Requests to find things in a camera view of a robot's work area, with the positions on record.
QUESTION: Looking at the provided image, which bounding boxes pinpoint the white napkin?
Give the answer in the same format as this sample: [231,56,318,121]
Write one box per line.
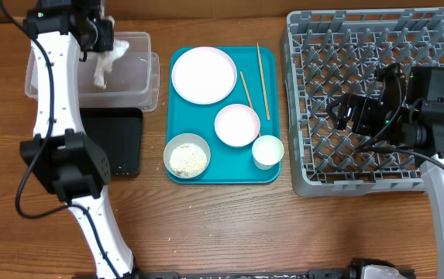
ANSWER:
[94,40,129,89]

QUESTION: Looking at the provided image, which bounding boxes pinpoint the white paper cup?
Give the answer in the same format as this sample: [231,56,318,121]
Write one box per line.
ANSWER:
[252,135,284,170]

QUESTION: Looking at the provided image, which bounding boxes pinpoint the small grey rice bowl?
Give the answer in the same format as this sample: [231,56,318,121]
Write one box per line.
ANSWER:
[163,133,211,179]

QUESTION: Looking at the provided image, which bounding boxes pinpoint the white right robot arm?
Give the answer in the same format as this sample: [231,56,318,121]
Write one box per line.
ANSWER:
[325,64,444,278]

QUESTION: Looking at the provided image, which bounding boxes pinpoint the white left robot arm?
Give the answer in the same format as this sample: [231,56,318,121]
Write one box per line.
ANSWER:
[15,0,139,278]

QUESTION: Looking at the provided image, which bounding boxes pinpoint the grey dishwasher rack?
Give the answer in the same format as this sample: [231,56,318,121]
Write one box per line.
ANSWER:
[282,7,444,197]

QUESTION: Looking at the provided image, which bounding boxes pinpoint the clear plastic bin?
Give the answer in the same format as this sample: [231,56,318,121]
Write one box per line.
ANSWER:
[24,31,153,98]

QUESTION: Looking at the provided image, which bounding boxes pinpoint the black tray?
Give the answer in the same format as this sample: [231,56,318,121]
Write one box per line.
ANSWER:
[80,108,143,177]

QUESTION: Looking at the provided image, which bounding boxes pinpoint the white bowl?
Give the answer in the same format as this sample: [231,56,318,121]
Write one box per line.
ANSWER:
[214,104,259,147]

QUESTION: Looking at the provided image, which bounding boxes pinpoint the wooden chopstick right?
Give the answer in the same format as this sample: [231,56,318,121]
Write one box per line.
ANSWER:
[256,43,270,121]

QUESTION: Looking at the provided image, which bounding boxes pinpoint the wooden chopstick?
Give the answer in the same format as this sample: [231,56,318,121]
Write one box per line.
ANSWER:
[239,71,261,137]
[256,43,270,121]

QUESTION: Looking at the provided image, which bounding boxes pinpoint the wooden chopstick left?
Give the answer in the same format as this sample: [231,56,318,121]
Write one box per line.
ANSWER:
[239,71,261,137]

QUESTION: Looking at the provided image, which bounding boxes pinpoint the teal serving tray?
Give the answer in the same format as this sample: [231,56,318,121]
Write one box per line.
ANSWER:
[163,46,283,184]

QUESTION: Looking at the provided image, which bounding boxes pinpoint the large white plate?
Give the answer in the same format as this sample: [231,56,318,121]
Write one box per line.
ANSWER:
[170,46,238,105]

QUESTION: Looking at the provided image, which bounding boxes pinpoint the pile of rice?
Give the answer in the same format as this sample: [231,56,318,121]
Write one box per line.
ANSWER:
[169,143,208,178]

